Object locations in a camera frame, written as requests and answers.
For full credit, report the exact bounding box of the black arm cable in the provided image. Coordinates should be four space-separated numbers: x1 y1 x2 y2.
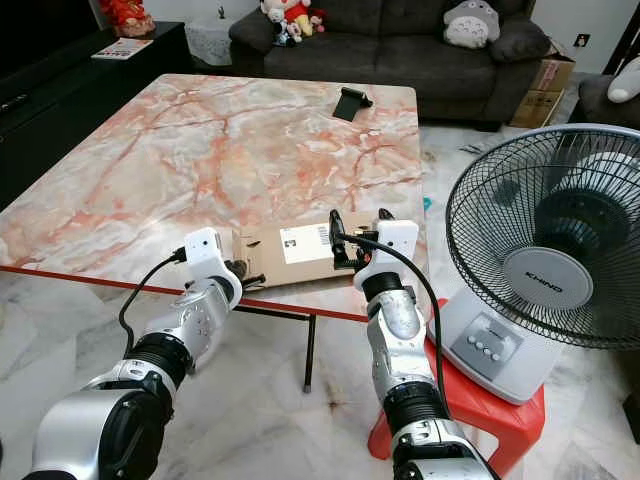
335 231 451 421
118 248 189 359

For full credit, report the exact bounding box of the brown cardboard parcel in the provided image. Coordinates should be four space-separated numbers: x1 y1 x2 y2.
232 221 383 293

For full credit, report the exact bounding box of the black metal table leg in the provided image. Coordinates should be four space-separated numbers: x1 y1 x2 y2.
240 303 317 393

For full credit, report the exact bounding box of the red dressed plush doll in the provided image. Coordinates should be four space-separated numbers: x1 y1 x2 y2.
259 0 327 49

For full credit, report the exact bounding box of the upright brown cardboard box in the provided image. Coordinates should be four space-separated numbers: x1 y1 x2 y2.
509 40 577 130

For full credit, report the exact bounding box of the white fan with black grille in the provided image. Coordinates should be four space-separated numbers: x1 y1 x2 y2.
427 122 640 406

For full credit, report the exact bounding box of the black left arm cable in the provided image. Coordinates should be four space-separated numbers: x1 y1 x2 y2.
118 248 189 359

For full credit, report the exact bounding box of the white lace covered stool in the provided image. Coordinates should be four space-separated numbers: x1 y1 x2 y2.
184 17 237 68

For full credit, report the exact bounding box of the white and red booklet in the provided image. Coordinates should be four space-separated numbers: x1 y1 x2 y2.
91 37 155 62

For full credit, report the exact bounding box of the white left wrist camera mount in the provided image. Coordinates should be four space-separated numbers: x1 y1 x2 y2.
184 228 234 287

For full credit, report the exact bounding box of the dark grey armchair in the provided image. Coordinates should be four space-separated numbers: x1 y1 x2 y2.
567 72 640 131

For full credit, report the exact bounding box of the red festive ornament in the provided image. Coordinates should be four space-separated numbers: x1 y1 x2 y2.
99 0 157 38

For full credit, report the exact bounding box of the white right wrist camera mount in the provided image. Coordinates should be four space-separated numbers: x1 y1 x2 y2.
355 219 421 291

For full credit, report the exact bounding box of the red plastic stool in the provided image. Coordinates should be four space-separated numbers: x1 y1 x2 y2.
367 297 547 477

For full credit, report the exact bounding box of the black phone stand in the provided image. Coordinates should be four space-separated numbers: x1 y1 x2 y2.
334 87 375 123

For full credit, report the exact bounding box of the dark grey fabric sofa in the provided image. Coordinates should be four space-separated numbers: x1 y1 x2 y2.
227 0 557 129

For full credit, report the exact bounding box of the black TV cabinet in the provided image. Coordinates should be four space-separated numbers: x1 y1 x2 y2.
0 21 192 208

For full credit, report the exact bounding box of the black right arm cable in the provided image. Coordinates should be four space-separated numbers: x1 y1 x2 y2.
335 231 451 421

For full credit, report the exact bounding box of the grey Totoro plush toy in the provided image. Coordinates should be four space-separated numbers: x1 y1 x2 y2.
442 0 502 51

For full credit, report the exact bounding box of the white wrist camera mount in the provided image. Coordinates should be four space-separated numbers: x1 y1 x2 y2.
184 228 234 287
355 219 421 291

